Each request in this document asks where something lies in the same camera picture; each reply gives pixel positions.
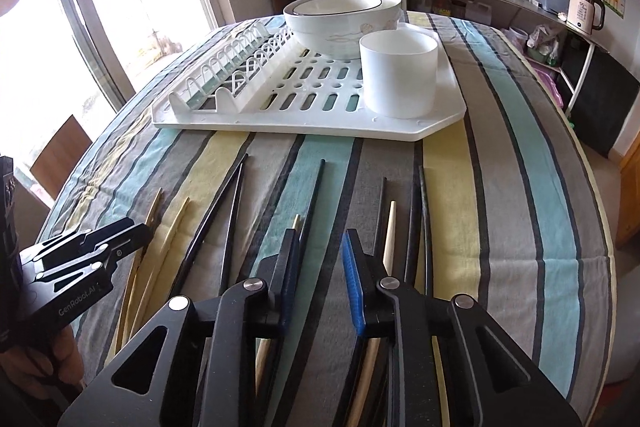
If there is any wooden chopstick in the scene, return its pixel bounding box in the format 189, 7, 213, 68
347, 200, 396, 427
112, 186, 164, 358
252, 212, 305, 388
127, 197, 190, 339

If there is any left hand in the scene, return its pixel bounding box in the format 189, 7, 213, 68
1, 325, 85, 400

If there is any wooden chopstick under gripper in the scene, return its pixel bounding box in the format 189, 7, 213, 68
252, 212, 305, 388

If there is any wooden chair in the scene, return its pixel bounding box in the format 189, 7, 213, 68
30, 115, 92, 199

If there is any black chopstick pair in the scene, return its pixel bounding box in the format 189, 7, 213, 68
168, 154, 248, 298
218, 164, 244, 296

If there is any black chopstick far right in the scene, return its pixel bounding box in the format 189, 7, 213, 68
418, 167, 434, 297

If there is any striped tablecloth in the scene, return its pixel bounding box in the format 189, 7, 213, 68
42, 12, 615, 426

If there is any white plastic dish rack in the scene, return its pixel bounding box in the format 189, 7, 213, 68
151, 20, 466, 142

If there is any white cylindrical utensil cup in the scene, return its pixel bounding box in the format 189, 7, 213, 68
359, 28, 438, 119

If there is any white ceramic bowl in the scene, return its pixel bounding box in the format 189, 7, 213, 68
283, 0, 402, 60

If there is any white electric kettle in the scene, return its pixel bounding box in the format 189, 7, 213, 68
566, 0, 605, 36

